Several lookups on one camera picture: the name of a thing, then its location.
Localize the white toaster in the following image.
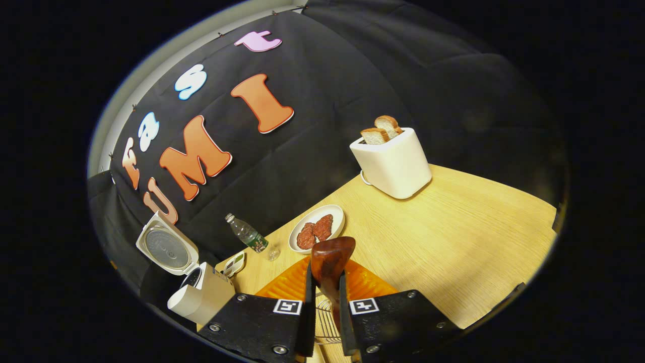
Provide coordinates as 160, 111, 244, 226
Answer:
349, 127, 433, 200

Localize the clear plastic water bottle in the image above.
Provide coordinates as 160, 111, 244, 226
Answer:
225, 213, 281, 262

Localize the metal wire chopstick holder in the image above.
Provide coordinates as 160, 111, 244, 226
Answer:
315, 297, 343, 346

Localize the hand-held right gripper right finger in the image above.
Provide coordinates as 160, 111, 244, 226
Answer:
339, 260, 462, 359

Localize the brown wooden spoon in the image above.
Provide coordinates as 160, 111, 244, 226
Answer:
310, 236, 356, 328

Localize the red meat piece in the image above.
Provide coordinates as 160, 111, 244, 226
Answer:
296, 222, 317, 251
312, 214, 335, 241

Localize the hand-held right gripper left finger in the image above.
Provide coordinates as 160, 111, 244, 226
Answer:
198, 257, 317, 363

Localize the white round plate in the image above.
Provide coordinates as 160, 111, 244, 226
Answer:
288, 204, 346, 254

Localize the white rice cooker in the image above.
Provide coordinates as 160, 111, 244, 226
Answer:
136, 211, 236, 326

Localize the black backdrop cloth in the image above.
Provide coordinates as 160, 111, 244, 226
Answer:
88, 0, 570, 303

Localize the toasted bread slice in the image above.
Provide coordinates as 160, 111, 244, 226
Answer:
360, 128, 391, 146
374, 115, 404, 136

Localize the small white divided dish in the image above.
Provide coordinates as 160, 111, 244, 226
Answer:
222, 251, 246, 279

